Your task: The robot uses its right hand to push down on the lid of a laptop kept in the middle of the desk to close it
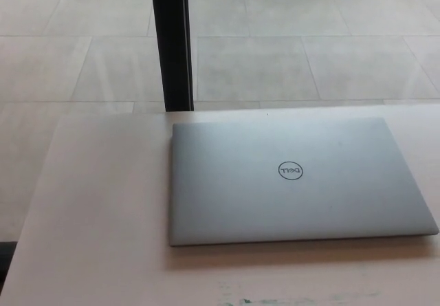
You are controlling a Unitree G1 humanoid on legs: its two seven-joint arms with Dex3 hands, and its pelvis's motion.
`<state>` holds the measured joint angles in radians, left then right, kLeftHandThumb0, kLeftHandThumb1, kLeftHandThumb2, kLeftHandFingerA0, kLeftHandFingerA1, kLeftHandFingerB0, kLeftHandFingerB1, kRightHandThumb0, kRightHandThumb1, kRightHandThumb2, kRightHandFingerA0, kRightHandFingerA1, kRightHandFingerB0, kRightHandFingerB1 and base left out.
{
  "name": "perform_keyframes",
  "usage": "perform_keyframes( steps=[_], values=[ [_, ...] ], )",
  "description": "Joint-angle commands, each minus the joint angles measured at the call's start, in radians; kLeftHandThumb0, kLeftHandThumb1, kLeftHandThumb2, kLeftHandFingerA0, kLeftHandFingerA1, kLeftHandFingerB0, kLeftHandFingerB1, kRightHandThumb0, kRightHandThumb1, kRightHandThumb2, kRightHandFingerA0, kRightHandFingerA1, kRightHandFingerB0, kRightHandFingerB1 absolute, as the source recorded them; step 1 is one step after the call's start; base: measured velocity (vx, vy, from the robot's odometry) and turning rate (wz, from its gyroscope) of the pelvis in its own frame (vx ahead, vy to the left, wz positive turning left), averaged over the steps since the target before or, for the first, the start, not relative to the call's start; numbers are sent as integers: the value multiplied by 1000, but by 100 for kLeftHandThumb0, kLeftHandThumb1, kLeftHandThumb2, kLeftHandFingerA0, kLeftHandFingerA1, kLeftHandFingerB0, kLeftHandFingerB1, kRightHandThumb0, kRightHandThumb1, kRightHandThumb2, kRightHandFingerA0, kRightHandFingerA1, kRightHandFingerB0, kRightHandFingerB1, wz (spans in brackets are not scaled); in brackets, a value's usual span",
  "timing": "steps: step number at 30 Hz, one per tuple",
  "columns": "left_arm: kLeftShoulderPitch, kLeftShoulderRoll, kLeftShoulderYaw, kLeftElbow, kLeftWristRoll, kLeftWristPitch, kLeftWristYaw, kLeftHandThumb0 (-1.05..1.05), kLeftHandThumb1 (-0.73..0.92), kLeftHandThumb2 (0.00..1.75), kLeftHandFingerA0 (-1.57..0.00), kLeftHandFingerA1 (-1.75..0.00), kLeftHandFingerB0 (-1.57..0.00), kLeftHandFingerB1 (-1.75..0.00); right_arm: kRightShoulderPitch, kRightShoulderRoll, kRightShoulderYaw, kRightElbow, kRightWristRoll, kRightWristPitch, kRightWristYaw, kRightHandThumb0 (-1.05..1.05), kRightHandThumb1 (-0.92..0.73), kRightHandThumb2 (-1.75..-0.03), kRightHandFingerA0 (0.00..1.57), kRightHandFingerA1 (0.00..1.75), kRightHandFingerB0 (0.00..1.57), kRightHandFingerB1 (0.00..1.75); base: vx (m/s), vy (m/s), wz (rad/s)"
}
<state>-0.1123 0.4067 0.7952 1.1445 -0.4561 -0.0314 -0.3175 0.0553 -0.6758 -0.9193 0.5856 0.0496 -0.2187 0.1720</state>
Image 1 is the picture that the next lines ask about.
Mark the silver Dell laptop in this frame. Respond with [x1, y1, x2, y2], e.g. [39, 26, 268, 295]
[168, 117, 440, 248]

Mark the black vertical post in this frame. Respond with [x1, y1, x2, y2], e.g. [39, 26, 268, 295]
[149, 0, 195, 112]

